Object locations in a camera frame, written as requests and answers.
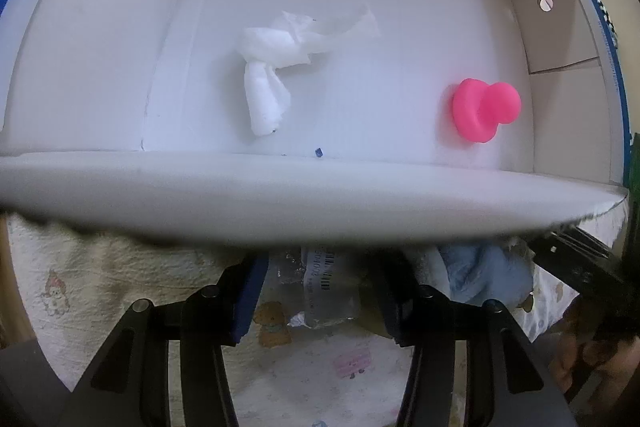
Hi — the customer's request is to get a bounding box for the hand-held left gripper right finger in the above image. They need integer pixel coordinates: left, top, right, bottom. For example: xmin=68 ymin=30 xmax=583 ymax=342
xmin=371 ymin=251 xmax=579 ymax=427

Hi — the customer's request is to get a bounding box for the person's right hand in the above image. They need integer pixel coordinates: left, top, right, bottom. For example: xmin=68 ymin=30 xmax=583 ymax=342
xmin=550 ymin=297 xmax=640 ymax=410

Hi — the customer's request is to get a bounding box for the pink rubber toy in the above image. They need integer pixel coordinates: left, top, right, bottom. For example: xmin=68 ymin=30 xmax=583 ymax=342
xmin=451 ymin=78 xmax=522 ymax=144

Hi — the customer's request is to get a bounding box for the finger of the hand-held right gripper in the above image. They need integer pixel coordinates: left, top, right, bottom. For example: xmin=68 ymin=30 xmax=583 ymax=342
xmin=530 ymin=226 xmax=640 ymax=309

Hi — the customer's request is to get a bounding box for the printed blanket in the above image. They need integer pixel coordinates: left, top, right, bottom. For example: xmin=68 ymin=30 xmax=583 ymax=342
xmin=0 ymin=212 xmax=591 ymax=427

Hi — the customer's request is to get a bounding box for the clear plastic bag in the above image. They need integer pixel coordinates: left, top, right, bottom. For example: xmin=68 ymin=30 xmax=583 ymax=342
xmin=269 ymin=244 xmax=364 ymax=331

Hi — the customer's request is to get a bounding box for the crumpled white tissue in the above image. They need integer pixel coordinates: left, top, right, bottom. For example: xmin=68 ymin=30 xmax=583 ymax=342
xmin=236 ymin=4 xmax=382 ymax=138

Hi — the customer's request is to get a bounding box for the white cardboard box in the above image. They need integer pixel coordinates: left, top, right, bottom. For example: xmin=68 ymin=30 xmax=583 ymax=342
xmin=0 ymin=0 xmax=632 ymax=254

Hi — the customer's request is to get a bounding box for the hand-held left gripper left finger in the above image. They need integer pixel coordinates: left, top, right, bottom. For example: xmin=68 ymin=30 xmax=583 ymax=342
xmin=60 ymin=253 xmax=271 ymax=427

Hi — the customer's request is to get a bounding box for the light blue cloth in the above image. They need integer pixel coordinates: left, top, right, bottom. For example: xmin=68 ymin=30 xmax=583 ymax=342
xmin=425 ymin=242 xmax=537 ymax=309

